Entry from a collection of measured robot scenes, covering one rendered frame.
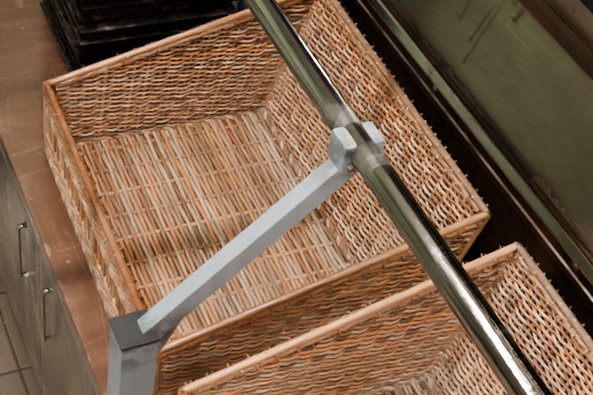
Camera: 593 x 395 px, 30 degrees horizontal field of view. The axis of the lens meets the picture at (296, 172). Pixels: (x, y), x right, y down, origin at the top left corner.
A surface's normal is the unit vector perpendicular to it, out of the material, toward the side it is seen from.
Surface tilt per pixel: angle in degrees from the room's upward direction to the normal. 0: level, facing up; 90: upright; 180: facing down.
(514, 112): 70
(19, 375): 0
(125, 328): 0
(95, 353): 0
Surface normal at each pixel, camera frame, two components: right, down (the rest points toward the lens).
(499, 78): -0.79, -0.06
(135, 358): 0.42, 0.68
